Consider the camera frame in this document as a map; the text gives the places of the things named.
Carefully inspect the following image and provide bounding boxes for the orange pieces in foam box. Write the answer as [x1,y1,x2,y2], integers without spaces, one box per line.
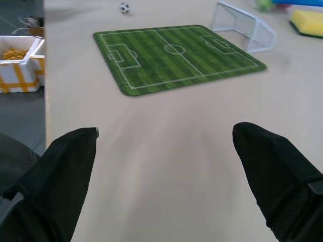
[1,48,29,60]

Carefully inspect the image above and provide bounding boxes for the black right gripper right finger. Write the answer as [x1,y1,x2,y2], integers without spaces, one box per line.
[232,122,323,242]

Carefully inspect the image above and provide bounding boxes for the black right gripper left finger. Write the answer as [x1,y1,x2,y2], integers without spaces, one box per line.
[0,127,99,242]

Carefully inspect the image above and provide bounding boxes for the white miniature goal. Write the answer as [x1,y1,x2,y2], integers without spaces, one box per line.
[210,1,277,53]

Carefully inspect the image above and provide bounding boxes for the green toy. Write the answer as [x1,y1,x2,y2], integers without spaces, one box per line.
[256,0,276,12]

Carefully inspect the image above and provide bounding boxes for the white foam box yellow tape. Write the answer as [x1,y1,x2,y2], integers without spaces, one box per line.
[0,35,46,94]

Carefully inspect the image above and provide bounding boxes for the blue plastic object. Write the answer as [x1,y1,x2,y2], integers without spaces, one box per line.
[274,0,323,6]

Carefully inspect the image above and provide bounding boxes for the yellow green sponge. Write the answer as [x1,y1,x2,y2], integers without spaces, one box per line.
[289,9,323,39]

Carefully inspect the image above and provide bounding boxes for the green soccer field mat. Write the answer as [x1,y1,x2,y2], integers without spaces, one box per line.
[92,24,267,97]

